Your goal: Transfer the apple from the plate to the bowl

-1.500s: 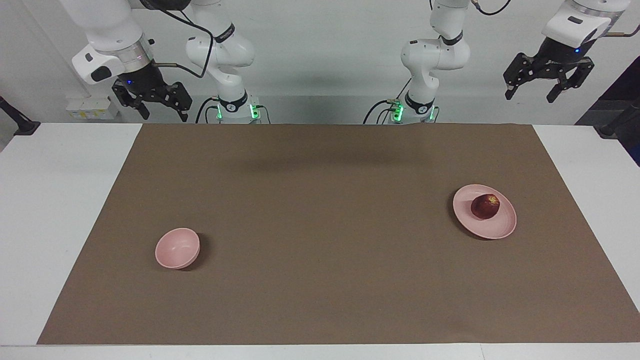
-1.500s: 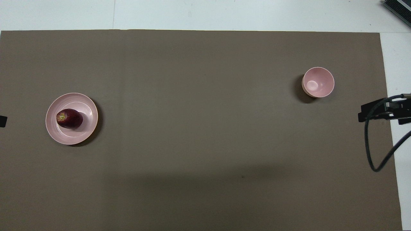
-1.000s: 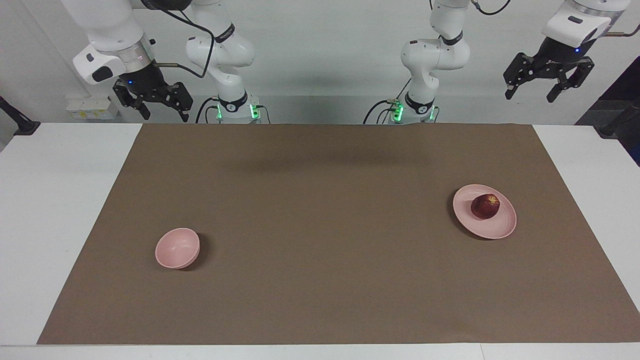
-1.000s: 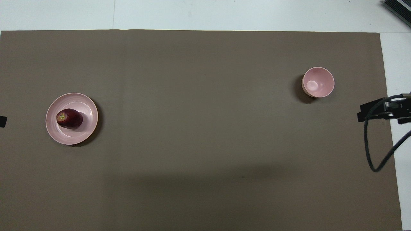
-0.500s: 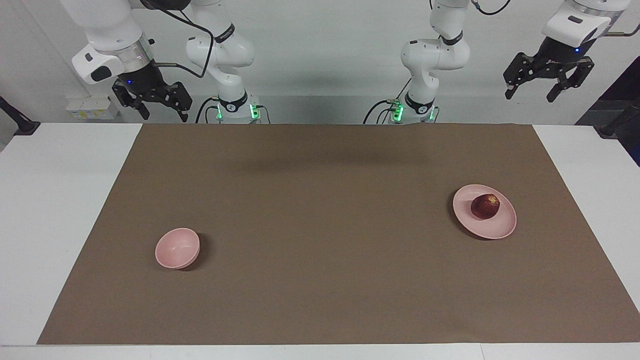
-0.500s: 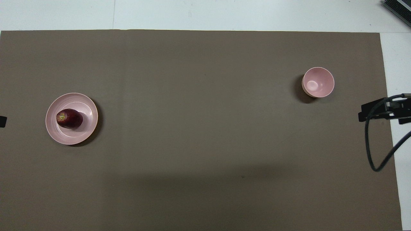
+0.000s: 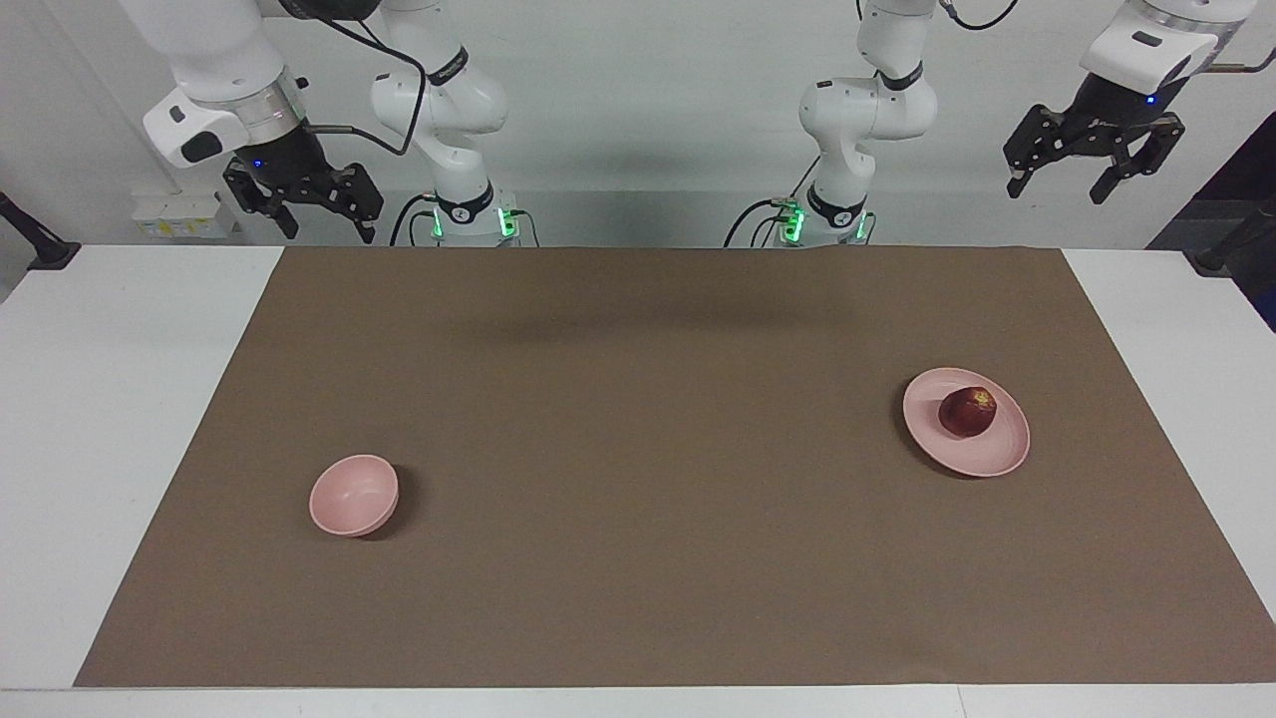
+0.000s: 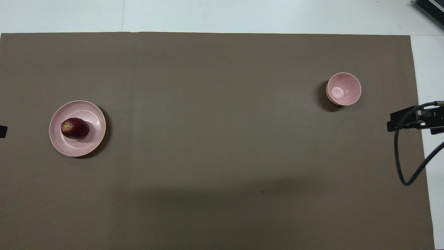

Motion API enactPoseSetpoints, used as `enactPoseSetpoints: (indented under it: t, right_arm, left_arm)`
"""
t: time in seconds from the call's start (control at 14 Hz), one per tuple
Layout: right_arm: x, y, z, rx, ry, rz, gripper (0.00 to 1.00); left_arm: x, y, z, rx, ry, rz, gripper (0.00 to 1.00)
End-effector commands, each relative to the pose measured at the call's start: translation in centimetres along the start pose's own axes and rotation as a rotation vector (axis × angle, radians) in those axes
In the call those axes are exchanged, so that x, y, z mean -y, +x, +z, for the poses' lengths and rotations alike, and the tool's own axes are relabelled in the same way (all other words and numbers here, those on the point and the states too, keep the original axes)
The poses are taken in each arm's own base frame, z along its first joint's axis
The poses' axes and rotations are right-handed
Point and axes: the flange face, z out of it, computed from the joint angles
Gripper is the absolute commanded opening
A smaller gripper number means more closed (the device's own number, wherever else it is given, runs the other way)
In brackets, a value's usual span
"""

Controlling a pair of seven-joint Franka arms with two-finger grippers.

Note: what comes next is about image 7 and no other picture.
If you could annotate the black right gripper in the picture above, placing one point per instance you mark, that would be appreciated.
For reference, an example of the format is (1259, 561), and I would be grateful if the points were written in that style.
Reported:
(289, 165)

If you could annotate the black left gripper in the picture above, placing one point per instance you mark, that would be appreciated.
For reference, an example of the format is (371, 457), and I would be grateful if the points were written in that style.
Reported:
(1107, 115)

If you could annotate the red apple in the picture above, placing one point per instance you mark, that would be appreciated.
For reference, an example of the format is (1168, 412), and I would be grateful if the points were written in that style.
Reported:
(967, 411)

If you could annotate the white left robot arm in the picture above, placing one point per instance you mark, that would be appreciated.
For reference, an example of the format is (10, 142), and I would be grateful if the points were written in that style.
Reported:
(862, 110)

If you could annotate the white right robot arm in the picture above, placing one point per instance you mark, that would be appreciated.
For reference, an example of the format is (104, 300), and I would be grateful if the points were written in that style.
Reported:
(439, 100)

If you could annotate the pink bowl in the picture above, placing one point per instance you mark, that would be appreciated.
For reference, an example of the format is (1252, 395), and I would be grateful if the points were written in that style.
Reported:
(351, 494)

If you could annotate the pink plate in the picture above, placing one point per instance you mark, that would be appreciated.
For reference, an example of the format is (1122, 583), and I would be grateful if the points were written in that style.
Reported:
(982, 454)

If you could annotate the dark panel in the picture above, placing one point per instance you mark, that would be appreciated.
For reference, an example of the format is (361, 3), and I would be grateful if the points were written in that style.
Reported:
(1251, 170)

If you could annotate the black pole stand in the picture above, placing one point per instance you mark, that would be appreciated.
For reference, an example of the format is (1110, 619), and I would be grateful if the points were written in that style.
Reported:
(1236, 239)

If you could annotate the black clamp stand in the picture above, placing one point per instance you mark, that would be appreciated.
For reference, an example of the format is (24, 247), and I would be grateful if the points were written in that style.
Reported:
(50, 254)

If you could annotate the brown table mat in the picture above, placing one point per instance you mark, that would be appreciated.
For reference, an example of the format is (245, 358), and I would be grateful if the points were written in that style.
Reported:
(648, 479)

